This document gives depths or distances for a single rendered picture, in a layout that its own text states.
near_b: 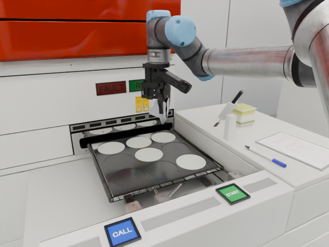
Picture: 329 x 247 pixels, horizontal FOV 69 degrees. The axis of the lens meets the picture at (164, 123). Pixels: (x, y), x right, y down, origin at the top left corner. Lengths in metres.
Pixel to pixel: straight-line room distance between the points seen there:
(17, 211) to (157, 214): 0.73
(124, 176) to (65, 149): 0.34
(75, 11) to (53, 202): 0.60
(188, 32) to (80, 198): 0.59
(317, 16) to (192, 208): 0.40
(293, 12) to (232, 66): 0.26
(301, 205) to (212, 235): 0.28
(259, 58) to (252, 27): 2.79
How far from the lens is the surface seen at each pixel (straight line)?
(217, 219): 0.53
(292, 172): 0.72
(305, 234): 0.85
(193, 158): 0.84
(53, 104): 0.95
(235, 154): 0.79
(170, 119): 1.09
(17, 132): 0.99
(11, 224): 1.18
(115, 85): 0.96
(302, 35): 0.37
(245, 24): 3.29
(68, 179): 0.93
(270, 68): 0.57
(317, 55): 0.34
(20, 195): 1.11
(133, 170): 0.77
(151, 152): 0.87
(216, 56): 0.67
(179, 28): 0.65
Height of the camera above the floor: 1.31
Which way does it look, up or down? 22 degrees down
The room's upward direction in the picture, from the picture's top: straight up
